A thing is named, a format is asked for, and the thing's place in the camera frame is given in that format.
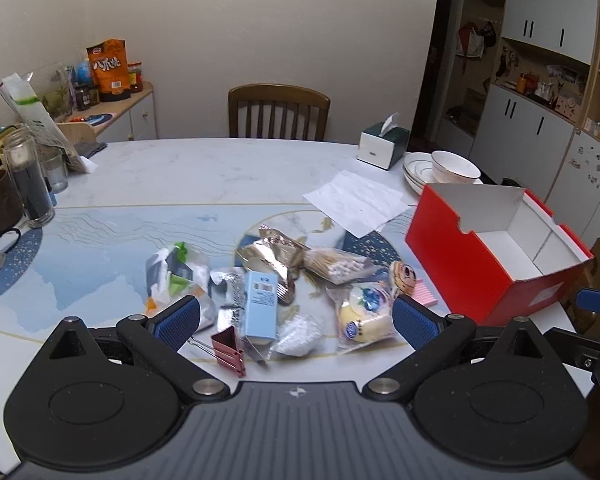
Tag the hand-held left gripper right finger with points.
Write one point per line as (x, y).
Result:
(415, 320)

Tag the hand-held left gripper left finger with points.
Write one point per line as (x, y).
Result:
(180, 317)

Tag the pink ridged block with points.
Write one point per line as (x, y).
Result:
(424, 296)

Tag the cartoon face plush doll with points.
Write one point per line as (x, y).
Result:
(402, 276)

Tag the green white snack packet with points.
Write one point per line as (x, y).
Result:
(177, 270)

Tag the red binder clip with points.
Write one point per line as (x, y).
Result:
(227, 352)

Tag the red cardboard box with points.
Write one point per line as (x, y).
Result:
(455, 270)

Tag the light blue small box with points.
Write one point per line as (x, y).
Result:
(260, 305)

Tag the cotton swab bag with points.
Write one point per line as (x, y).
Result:
(340, 265)

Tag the gold foil snack packet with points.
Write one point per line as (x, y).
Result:
(267, 255)

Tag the clear bag white contents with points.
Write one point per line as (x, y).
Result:
(297, 335)

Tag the white marble desktop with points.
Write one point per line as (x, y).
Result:
(205, 170)

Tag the blue printed table mat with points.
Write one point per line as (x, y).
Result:
(105, 245)

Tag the white sticker-covered cabinet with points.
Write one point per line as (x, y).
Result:
(592, 180)

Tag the crumpled white paper sheet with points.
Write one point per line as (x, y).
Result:
(360, 202)

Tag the stack of white plates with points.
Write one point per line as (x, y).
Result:
(417, 172)

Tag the white gold-rimmed bowl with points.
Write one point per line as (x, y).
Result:
(455, 167)

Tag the green white tissue box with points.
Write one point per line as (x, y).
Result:
(380, 147)

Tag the small clear glass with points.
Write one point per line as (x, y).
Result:
(56, 172)

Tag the grey folded cloth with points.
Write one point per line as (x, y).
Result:
(91, 148)

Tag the glass bottle dark contents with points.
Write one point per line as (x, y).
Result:
(30, 185)

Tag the white sideboard cabinet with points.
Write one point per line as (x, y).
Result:
(135, 115)

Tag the brown mug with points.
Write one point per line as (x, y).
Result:
(0, 205)

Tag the blue round pad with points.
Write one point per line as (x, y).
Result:
(97, 119)

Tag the slatted wooden dining chair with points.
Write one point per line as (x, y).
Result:
(279, 110)

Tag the dark glass jar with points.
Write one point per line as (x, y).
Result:
(86, 97)

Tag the white green plastic bag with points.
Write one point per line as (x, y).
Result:
(40, 120)

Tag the red-lidded jar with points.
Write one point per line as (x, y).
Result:
(135, 79)

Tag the orange snack bag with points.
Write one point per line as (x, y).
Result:
(110, 72)

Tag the glass terrarium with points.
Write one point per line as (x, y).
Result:
(55, 92)

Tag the hanging bags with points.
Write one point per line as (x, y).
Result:
(475, 40)

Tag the white wall cabinet unit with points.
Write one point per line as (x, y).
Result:
(545, 10)

